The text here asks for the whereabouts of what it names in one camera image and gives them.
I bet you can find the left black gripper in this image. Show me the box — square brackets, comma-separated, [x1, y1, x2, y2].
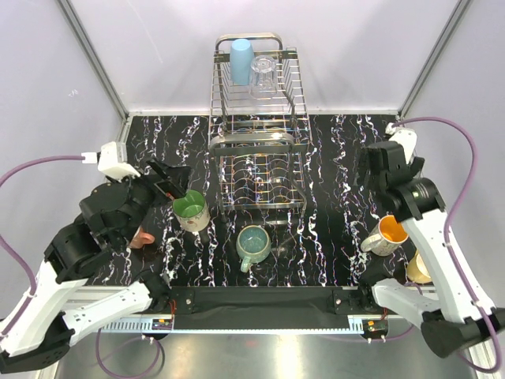
[109, 156, 193, 247]

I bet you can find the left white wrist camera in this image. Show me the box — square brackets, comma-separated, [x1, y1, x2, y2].
[80, 141, 141, 182]

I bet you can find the clear glass tumbler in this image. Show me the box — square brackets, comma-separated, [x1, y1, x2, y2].
[249, 55, 278, 99]

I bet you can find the steel wire dish rack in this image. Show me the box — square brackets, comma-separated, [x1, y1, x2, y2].
[208, 32, 312, 224]

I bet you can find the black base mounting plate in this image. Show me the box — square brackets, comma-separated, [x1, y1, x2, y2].
[125, 284, 390, 317]

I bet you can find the orange interior white mug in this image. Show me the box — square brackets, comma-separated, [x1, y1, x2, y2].
[361, 215, 409, 257]

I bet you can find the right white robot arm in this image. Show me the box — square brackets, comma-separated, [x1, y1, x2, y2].
[357, 141, 504, 358]

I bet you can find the pale yellow mug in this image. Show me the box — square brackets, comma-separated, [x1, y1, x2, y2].
[406, 250, 432, 284]

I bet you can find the white slotted cable duct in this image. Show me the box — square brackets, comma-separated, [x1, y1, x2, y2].
[102, 317, 174, 334]

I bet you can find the light blue plastic cup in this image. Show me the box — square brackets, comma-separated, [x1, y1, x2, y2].
[230, 39, 254, 85]

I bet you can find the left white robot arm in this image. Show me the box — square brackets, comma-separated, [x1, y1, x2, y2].
[1, 159, 192, 374]

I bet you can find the teal glazed ceramic mug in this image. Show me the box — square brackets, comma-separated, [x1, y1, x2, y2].
[236, 225, 271, 272]

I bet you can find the green interior white mug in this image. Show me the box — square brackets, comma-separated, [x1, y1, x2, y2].
[172, 189, 210, 233]

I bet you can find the pink handled white mug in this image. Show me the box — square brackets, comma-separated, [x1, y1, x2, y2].
[128, 227, 155, 250]

